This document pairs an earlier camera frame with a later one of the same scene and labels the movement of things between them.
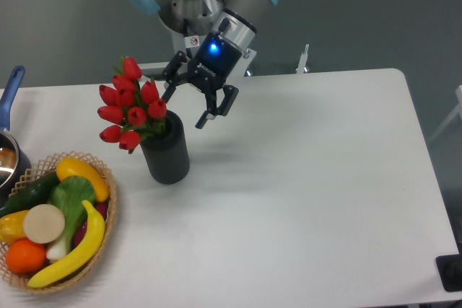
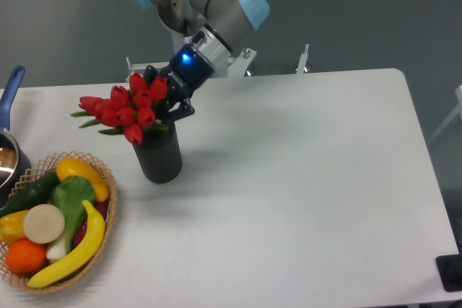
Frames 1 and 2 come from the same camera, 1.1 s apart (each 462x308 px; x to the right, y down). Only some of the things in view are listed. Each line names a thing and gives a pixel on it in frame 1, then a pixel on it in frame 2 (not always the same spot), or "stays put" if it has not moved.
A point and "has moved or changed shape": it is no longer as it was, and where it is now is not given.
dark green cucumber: [36, 192] stays put
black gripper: [208, 69] → [185, 75]
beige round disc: [44, 223] stays put
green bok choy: [68, 195] stays put
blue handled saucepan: [14, 158] stays put
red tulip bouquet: [138, 109] has moved or changed shape
